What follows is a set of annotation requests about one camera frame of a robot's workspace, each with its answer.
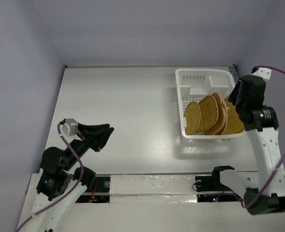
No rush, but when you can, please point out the white plastic dish rack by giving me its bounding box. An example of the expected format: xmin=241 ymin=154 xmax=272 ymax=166
xmin=175 ymin=69 xmax=244 ymax=144

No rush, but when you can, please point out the square bamboo woven plate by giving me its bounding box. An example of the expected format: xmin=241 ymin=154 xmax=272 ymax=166
xmin=224 ymin=96 xmax=244 ymax=135

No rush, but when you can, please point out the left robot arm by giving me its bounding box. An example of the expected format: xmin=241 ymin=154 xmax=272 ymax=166
xmin=17 ymin=118 xmax=114 ymax=232

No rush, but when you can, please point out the thick tan woven plate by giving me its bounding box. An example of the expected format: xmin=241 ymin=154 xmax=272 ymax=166
xmin=203 ymin=92 xmax=228 ymax=135

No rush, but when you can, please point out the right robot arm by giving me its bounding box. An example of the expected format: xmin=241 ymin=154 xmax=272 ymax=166
xmin=210 ymin=75 xmax=285 ymax=215

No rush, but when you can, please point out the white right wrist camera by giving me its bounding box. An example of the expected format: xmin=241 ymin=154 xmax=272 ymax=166
xmin=251 ymin=66 xmax=271 ymax=81

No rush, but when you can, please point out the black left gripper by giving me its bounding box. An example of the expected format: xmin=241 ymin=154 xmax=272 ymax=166
xmin=63 ymin=121 xmax=114 ymax=169

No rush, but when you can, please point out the white foam strip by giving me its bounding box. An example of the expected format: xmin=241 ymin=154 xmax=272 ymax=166
xmin=109 ymin=174 xmax=197 ymax=204

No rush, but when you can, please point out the medium round bamboo plate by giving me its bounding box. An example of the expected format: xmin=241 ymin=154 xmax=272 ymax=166
xmin=197 ymin=95 xmax=218 ymax=133

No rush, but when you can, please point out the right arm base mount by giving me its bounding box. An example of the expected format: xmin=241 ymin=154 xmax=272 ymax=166
xmin=192 ymin=175 xmax=241 ymax=203

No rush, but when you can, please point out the small round bamboo plate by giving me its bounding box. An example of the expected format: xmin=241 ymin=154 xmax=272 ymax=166
xmin=184 ymin=101 xmax=200 ymax=135

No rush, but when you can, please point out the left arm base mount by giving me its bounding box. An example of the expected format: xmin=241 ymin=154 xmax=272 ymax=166
xmin=76 ymin=175 xmax=111 ymax=203

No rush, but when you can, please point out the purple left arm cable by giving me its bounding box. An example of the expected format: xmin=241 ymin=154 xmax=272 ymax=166
xmin=16 ymin=122 xmax=86 ymax=232

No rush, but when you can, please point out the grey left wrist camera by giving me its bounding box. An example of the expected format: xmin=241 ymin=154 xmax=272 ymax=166
xmin=61 ymin=118 xmax=78 ymax=138

